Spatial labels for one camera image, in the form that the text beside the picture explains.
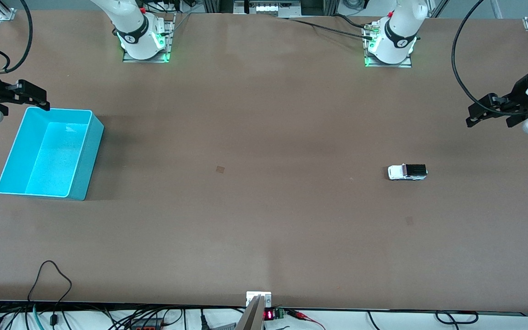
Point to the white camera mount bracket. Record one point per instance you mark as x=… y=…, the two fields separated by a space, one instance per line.
x=252 y=295

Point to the red digit display module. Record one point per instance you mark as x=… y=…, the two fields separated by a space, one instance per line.
x=269 y=315

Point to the red clip lead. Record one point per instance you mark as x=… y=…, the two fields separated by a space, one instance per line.
x=298 y=315

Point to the silver device box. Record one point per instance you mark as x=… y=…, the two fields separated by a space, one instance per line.
x=268 y=8

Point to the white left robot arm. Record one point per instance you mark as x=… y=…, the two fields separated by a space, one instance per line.
x=394 y=41

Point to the white jeep toy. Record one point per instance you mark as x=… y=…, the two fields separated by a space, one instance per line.
x=406 y=172

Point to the aluminium camera pole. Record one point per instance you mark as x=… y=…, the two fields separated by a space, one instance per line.
x=251 y=318

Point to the turquoise plastic bin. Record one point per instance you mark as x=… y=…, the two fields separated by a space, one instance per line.
x=48 y=156

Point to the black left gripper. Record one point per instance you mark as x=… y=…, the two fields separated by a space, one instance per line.
x=519 y=93

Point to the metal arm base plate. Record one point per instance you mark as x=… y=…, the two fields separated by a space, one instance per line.
x=385 y=65
x=145 y=60

